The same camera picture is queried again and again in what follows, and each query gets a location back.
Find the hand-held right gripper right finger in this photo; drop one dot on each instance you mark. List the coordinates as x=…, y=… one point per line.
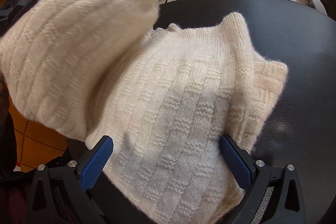
x=236, y=163

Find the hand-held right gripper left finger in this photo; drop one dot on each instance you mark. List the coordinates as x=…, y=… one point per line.
x=95, y=165

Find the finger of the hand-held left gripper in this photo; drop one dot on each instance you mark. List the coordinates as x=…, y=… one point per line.
x=30, y=2

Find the cream knitted sweater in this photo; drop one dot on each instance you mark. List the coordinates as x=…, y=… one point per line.
x=170, y=95

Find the person's dark red clothing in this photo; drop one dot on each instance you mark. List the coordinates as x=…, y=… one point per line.
x=10, y=200

